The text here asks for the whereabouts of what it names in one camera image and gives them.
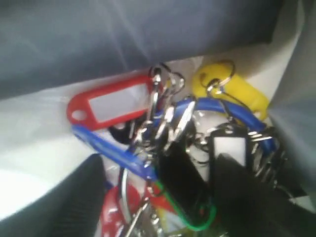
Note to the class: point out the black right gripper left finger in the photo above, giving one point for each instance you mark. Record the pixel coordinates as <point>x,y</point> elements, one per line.
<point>71,209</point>

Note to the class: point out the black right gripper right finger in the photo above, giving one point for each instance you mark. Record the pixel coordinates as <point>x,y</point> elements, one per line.
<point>250,208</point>

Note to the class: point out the bunch of colourful key tags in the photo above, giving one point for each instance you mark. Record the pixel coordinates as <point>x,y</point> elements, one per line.
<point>157,153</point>

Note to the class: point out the cream canvas bag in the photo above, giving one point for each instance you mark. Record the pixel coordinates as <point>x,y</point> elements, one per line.
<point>47,43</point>

